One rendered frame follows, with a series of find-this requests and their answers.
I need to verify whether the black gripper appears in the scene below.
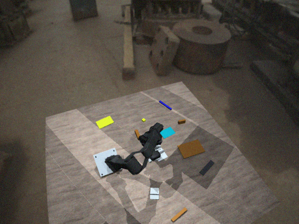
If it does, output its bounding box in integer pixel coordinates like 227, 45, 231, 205
139, 135, 161, 160

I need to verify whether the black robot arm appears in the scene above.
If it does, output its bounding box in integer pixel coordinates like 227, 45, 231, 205
105, 122, 164, 175

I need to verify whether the dark grey flat bar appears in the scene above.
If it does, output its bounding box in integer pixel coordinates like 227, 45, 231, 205
200, 160, 214, 175

